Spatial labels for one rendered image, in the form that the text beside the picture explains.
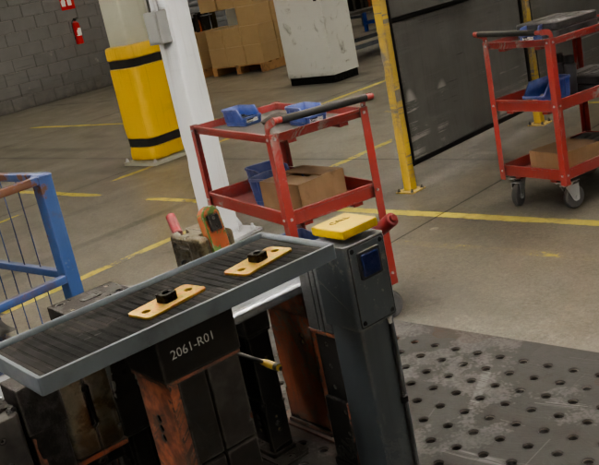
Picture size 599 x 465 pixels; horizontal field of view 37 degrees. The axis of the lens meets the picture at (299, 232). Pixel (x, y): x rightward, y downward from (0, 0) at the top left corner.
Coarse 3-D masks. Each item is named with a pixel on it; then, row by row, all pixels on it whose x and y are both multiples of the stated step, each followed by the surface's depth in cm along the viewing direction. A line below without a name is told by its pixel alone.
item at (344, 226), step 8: (344, 216) 114; (352, 216) 113; (360, 216) 112; (368, 216) 112; (320, 224) 112; (328, 224) 112; (336, 224) 111; (344, 224) 110; (352, 224) 110; (360, 224) 110; (368, 224) 110; (376, 224) 111; (312, 232) 112; (320, 232) 111; (328, 232) 110; (336, 232) 109; (344, 232) 108; (352, 232) 109
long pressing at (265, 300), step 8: (296, 280) 142; (280, 288) 141; (288, 288) 139; (296, 288) 139; (256, 296) 139; (264, 296) 138; (272, 296) 137; (280, 296) 138; (288, 296) 139; (240, 304) 137; (248, 304) 135; (256, 304) 135; (264, 304) 136; (272, 304) 137; (240, 312) 133; (248, 312) 134; (256, 312) 135; (240, 320) 133; (0, 376) 128; (8, 376) 128; (0, 392) 123
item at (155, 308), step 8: (176, 288) 99; (184, 288) 98; (192, 288) 98; (200, 288) 97; (160, 296) 95; (168, 296) 94; (176, 296) 95; (184, 296) 95; (192, 296) 96; (144, 304) 95; (152, 304) 95; (160, 304) 94; (168, 304) 94; (176, 304) 94; (136, 312) 94; (144, 312) 94; (152, 312) 93; (160, 312) 92
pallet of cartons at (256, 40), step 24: (216, 0) 1441; (240, 0) 1408; (264, 0) 1415; (240, 24) 1424; (264, 24) 1417; (216, 48) 1477; (240, 48) 1443; (264, 48) 1419; (216, 72) 1495; (240, 72) 1460
